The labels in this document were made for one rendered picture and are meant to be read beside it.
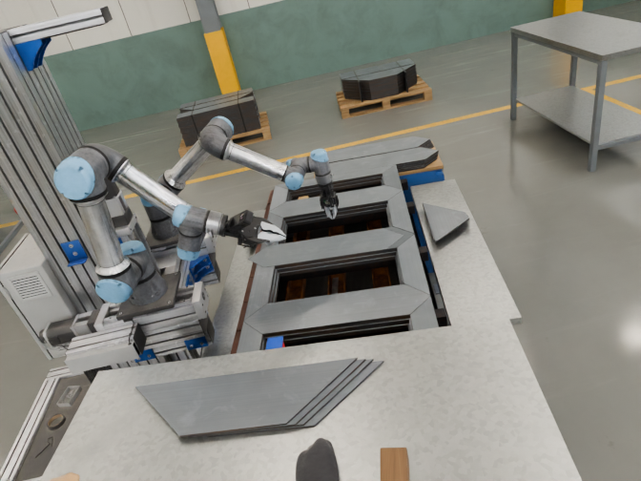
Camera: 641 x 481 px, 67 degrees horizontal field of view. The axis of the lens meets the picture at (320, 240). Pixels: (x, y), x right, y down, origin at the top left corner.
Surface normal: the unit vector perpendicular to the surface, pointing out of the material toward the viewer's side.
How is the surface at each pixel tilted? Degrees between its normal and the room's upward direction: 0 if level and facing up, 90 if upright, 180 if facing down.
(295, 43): 90
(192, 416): 0
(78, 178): 83
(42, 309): 90
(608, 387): 0
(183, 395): 0
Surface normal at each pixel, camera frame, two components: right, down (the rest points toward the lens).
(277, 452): -0.20, -0.83
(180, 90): 0.11, 0.51
